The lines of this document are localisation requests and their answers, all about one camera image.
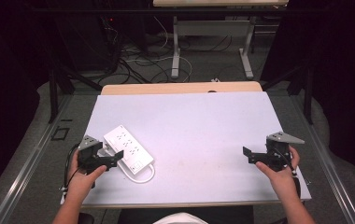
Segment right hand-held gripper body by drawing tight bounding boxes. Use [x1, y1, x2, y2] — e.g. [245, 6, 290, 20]
[255, 131, 305, 173]

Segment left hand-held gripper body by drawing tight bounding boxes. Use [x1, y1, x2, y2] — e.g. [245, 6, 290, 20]
[77, 134, 115, 175]

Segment white power strip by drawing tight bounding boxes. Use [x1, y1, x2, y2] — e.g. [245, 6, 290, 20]
[103, 124, 155, 175]

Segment person's left hand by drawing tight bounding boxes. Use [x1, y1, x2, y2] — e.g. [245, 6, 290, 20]
[64, 148, 108, 200]

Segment person's right hand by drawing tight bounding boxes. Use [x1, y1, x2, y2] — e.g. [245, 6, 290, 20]
[255, 146, 301, 200]

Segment white table mat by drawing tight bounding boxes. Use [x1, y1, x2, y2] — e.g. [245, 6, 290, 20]
[61, 91, 312, 207]

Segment person's dark trousers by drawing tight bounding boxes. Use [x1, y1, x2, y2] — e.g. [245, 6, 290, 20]
[117, 204, 255, 224]

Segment black metal stand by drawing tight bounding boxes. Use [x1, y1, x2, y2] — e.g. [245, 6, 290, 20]
[261, 59, 316, 126]
[48, 59, 104, 124]

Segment wooden table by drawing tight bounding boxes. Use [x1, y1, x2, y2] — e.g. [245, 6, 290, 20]
[78, 81, 306, 210]

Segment person's white shirt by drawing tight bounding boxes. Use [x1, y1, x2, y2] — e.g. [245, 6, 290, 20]
[152, 212, 209, 224]

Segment dark equipment cabinet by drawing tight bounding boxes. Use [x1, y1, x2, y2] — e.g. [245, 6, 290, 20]
[53, 12, 123, 73]

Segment desk with white legs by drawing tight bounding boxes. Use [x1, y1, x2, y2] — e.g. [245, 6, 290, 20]
[152, 0, 290, 80]

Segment black horizontal bar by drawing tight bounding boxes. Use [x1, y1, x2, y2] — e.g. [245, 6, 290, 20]
[31, 7, 323, 15]

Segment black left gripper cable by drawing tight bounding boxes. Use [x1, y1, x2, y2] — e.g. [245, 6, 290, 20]
[61, 143, 80, 192]

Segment white power strip cable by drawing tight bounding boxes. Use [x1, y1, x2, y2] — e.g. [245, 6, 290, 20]
[116, 160, 157, 185]

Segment black floor socket frame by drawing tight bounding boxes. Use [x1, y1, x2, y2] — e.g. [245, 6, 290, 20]
[50, 126, 71, 142]

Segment aluminium floor rail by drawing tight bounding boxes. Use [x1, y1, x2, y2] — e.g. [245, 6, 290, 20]
[0, 94, 75, 224]
[290, 92, 355, 224]

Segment tangle of black floor cables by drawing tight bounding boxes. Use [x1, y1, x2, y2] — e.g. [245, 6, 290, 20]
[97, 17, 239, 85]

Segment white floor cable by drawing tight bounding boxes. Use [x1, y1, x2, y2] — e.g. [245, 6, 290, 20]
[125, 15, 194, 84]

